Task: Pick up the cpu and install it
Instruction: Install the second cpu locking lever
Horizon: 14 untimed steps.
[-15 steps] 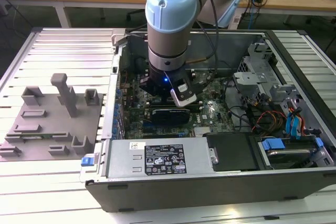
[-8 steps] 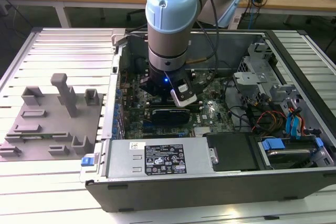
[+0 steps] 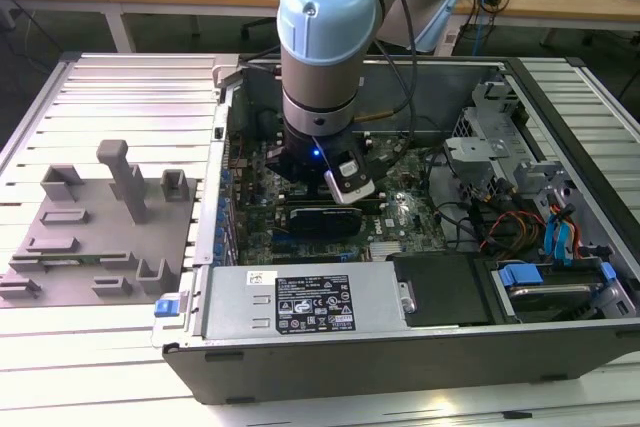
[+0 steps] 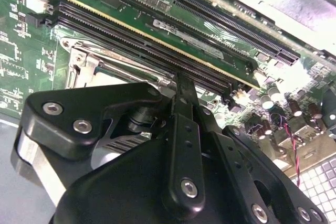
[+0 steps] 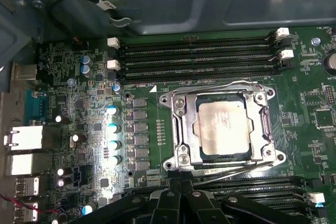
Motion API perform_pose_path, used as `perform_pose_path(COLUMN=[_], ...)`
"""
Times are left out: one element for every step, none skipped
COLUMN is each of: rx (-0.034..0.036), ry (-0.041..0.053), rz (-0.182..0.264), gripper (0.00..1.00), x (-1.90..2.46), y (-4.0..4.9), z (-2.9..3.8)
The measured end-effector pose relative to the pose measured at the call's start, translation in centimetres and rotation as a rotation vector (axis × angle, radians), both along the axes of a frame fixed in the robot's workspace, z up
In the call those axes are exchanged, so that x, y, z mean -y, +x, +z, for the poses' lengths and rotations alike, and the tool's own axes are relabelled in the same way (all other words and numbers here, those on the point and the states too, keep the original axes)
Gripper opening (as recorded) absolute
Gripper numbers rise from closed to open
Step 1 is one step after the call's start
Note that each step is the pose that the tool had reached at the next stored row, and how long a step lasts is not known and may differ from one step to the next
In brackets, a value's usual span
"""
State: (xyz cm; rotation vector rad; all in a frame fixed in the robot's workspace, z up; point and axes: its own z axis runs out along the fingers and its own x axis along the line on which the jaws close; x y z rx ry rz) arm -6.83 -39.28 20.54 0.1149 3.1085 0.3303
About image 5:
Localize silver rear port block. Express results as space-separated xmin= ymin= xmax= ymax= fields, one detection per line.
xmin=4 ymin=153 xmax=52 ymax=177
xmin=10 ymin=62 xmax=38 ymax=81

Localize silver CPU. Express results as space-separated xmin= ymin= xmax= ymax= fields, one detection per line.
xmin=191 ymin=99 xmax=255 ymax=157

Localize metal socket cover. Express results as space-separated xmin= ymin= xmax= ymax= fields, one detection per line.
xmin=170 ymin=87 xmax=275 ymax=168

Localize grey square choke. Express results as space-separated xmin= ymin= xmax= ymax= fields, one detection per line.
xmin=132 ymin=98 xmax=148 ymax=109
xmin=134 ymin=147 xmax=150 ymax=158
xmin=134 ymin=134 xmax=150 ymax=146
xmin=133 ymin=122 xmax=149 ymax=133
xmin=135 ymin=160 xmax=151 ymax=172
xmin=133 ymin=110 xmax=149 ymax=121

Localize blue serial port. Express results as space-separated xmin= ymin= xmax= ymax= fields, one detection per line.
xmin=25 ymin=89 xmax=48 ymax=126

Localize CPU socket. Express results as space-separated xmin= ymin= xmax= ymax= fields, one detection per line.
xmin=159 ymin=81 xmax=287 ymax=176

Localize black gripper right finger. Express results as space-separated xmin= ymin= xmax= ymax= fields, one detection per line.
xmin=181 ymin=171 xmax=314 ymax=224

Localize silver network port block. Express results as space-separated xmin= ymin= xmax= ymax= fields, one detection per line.
xmin=4 ymin=125 xmax=44 ymax=152

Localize green motherboard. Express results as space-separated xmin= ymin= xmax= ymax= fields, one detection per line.
xmin=10 ymin=26 xmax=336 ymax=224

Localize locking lever wire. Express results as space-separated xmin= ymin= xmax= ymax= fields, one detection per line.
xmin=165 ymin=80 xmax=265 ymax=99
xmin=193 ymin=161 xmax=276 ymax=185

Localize round coin battery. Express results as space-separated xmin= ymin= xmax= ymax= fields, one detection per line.
xmin=323 ymin=52 xmax=336 ymax=77

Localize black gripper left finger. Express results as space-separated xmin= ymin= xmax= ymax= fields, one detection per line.
xmin=67 ymin=170 xmax=182 ymax=224

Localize silver USB port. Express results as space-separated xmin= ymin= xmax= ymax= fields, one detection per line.
xmin=13 ymin=202 xmax=39 ymax=222
xmin=15 ymin=177 xmax=40 ymax=199

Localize black labelled power wire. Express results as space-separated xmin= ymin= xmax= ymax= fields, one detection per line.
xmin=46 ymin=0 xmax=143 ymax=28

